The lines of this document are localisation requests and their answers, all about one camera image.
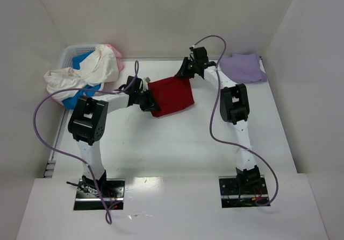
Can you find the red t shirt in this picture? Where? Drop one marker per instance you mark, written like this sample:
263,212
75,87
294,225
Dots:
172,94

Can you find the white plastic laundry basket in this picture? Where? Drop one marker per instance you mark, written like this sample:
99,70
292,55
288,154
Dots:
66,59

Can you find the blue t shirt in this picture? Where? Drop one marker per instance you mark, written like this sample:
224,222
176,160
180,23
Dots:
70,103

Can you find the cream white t shirt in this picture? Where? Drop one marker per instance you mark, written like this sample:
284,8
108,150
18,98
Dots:
103,65

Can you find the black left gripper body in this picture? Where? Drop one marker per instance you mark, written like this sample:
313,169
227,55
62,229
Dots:
147,101

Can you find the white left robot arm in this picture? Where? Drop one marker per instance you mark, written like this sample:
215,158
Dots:
87,126

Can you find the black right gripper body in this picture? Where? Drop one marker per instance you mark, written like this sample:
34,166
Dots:
188,66

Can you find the folded purple t shirt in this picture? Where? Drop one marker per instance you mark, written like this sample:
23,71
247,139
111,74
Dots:
243,68

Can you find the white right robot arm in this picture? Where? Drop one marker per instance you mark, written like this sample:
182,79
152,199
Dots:
234,110

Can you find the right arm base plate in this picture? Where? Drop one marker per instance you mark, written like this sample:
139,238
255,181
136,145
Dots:
234,197

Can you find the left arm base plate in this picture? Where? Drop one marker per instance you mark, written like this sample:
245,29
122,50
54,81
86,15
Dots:
87,198

